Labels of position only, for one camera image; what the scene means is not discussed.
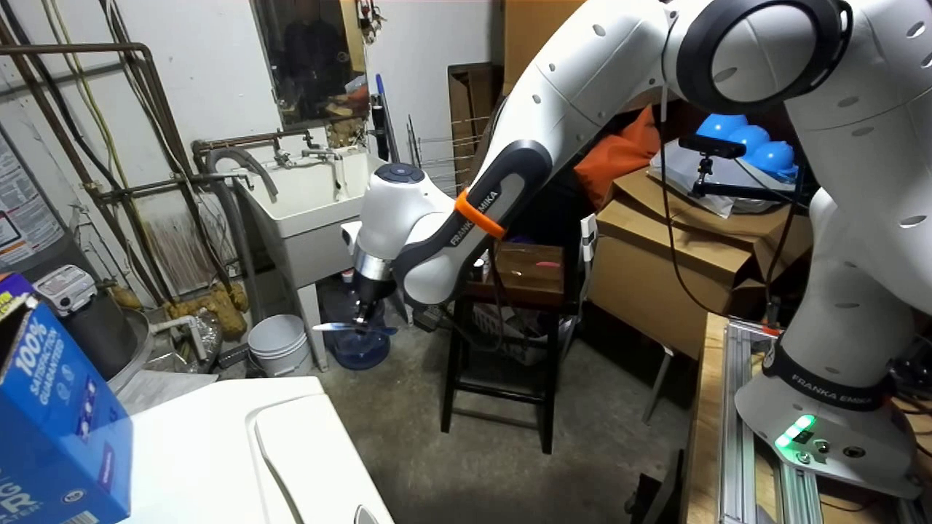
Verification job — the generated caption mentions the rusty metal wall pipes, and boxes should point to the rusty metal wall pipes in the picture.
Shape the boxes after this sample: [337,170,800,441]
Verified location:
[0,40,257,305]

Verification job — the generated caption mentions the small black table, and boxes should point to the small black table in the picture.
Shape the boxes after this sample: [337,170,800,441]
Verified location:
[437,243,592,458]

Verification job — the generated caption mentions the blue handled mop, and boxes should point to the blue handled mop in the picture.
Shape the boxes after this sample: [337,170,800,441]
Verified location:
[370,71,392,164]

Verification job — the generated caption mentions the black camera on stand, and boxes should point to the black camera on stand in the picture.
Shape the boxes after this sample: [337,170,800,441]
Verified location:
[678,131,809,211]

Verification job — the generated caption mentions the large brown cardboard box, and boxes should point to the large brown cardboard box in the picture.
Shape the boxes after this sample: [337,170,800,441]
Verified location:
[584,170,822,361]

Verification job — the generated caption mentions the metal sink faucet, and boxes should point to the metal sink faucet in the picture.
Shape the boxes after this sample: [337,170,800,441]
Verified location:
[190,125,346,205]

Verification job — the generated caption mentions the yellow pipe insulation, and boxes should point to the yellow pipe insulation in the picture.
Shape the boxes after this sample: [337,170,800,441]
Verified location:
[162,281,252,343]

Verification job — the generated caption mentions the tall plain cardboard box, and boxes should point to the tall plain cardboard box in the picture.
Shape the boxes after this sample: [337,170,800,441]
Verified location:
[500,0,592,97]

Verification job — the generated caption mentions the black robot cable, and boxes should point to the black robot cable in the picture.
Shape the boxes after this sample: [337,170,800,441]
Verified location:
[657,8,729,317]

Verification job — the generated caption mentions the orange cloth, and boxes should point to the orange cloth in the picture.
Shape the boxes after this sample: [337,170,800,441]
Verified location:
[571,103,666,214]

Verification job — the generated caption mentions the flattened cardboard sheets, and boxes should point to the flattened cardboard sheets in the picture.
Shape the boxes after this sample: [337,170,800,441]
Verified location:
[445,61,507,198]

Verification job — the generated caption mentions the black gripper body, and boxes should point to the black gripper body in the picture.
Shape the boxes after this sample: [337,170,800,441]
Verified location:
[346,273,389,314]

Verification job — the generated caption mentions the tall grey water heater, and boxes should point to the tall grey water heater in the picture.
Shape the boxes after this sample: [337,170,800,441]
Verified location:
[0,125,153,387]

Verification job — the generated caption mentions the aluminium rail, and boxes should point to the aluminium rail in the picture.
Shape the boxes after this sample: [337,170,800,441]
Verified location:
[716,317,780,524]

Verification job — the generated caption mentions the grey wire rack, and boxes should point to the grey wire rack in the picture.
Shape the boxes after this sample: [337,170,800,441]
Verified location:
[405,113,461,198]

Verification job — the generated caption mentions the blue detergent box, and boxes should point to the blue detergent box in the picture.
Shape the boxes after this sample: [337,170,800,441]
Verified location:
[0,270,136,524]

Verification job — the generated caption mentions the dark framed window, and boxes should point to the dark framed window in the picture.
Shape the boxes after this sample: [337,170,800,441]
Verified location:
[248,0,359,128]

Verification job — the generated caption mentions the white utility sink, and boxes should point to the white utility sink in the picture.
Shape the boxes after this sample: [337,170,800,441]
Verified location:
[236,144,379,372]

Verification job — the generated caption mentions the dark blue hanging cloth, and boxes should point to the dark blue hanging cloth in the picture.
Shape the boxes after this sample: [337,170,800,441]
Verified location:
[528,164,596,249]

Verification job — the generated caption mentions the white plastic bucket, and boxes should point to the white plastic bucket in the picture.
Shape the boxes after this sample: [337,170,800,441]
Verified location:
[242,313,318,380]

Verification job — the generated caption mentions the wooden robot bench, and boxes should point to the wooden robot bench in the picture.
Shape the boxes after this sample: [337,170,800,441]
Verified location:
[682,313,932,524]

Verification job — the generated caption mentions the white appliance top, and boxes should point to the white appliance top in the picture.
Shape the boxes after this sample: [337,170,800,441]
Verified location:
[126,377,397,524]

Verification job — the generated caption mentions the blue hard hat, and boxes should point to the blue hard hat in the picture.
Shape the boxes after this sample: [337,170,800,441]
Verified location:
[743,139,804,186]
[695,110,758,153]

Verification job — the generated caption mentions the blue water jug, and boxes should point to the blue water jug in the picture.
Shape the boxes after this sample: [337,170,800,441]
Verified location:
[321,276,398,372]

